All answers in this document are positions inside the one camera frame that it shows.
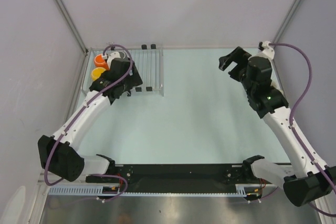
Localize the yellow mug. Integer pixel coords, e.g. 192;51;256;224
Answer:
91;67;106;81

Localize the beige patterned ceramic mug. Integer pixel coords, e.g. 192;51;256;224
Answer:
270;80;279;90

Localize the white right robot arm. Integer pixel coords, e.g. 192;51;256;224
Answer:
218;46;335;207

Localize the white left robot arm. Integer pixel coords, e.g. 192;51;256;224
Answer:
38;58;143;186

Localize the clear acrylic dish rack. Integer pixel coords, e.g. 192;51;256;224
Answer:
80;44;163;97

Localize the grey mug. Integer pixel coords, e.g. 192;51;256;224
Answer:
113;51;129;60

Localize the orange cup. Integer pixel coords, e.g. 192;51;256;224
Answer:
93;54;109;70

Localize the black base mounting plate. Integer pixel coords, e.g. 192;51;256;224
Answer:
85;163;275;194

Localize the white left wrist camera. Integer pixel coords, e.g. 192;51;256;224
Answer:
102;51;121;65

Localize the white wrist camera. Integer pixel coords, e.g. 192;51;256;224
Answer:
102;51;121;65
258;41;275;60

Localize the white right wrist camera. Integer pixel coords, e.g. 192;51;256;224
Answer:
258;41;275;60

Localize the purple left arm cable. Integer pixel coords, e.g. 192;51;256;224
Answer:
44;44;132;186

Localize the slotted cable duct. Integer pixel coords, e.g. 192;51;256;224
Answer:
48;185;260;197

